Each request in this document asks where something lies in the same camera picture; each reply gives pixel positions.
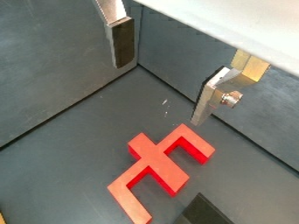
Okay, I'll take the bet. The red E-shaped block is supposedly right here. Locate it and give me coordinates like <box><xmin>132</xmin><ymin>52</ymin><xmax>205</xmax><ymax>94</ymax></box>
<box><xmin>107</xmin><ymin>124</ymin><xmax>215</xmax><ymax>224</ymax></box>

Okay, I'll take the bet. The yellow base board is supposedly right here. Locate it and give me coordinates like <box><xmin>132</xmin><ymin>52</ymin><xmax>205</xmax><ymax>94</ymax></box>
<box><xmin>0</xmin><ymin>213</ymin><xmax>5</xmax><ymax>224</ymax></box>

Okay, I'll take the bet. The black angled holder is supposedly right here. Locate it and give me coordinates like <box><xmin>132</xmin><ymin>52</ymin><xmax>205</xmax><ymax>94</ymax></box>
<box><xmin>173</xmin><ymin>192</ymin><xmax>235</xmax><ymax>224</ymax></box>

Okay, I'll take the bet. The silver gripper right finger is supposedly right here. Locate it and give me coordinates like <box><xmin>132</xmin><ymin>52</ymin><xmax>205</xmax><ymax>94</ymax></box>
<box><xmin>191</xmin><ymin>49</ymin><xmax>270</xmax><ymax>125</ymax></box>

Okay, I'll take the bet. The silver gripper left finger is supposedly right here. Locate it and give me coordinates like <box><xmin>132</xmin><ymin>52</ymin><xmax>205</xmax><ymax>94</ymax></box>
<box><xmin>92</xmin><ymin>0</ymin><xmax>135</xmax><ymax>68</ymax></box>

